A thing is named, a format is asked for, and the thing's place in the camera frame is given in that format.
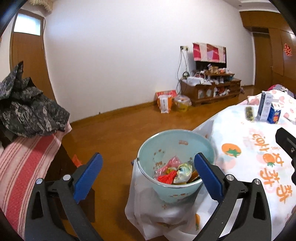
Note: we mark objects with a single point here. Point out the yellow bucket with clear lid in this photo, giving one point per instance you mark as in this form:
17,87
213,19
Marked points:
182,104

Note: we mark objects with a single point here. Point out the white wall socket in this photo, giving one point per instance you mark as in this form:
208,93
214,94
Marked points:
184,48

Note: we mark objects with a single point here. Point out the white paper bag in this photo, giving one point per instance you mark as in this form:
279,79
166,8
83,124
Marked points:
164,104

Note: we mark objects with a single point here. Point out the white flat box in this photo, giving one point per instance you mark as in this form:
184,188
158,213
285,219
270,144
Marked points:
194,80

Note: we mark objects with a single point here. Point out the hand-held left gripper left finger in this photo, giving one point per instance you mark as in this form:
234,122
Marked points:
89,176

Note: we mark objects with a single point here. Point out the white fruit print tablecloth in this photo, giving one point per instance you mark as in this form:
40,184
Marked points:
249,166

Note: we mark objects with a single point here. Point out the light blue cartoon bin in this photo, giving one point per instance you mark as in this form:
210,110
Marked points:
166,143

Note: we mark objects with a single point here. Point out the red paper decoration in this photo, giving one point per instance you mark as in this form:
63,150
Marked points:
288,49

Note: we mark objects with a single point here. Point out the white plastic bag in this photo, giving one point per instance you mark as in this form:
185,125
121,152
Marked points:
148,208

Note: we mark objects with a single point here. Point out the red striped blanket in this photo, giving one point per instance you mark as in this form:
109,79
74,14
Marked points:
23,166

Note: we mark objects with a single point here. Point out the wooden wardrobe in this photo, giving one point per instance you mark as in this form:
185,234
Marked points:
263,58

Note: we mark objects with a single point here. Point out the cream curtain fringe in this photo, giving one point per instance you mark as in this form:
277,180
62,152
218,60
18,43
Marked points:
41,4

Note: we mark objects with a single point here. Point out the dark printed cloth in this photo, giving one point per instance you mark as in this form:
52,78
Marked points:
30,111

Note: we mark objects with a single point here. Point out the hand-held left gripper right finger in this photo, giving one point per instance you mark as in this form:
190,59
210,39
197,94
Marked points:
208,176

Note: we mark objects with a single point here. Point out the clear orange candy wrapper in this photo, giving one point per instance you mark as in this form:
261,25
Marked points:
194,175

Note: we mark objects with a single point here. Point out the red ribbed wrapper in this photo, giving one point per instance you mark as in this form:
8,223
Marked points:
167,178

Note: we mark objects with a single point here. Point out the green snack packet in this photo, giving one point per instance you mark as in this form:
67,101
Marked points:
249,113

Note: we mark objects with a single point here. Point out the orange floor scrap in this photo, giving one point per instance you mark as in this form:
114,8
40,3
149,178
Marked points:
76,161

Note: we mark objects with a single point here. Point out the transom window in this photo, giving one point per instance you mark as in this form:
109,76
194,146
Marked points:
26,24

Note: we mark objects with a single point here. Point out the black television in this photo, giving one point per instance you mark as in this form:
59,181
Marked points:
201,66

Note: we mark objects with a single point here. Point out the pink clear wrapper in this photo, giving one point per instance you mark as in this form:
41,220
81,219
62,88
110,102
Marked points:
170,165

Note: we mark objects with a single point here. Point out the wooden television stand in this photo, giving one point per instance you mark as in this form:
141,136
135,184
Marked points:
233,84

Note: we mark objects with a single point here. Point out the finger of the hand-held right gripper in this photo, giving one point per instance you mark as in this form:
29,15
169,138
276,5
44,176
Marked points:
286,143

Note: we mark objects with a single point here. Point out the pink patchwork television cover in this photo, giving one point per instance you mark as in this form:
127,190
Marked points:
208,52

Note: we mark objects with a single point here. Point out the heart print quilt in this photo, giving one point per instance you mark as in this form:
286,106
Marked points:
285,102

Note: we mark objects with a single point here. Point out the tall white milk carton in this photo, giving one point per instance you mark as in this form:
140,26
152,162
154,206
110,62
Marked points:
264,106

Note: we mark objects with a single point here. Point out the small blue juice carton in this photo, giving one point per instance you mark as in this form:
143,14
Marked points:
274,114

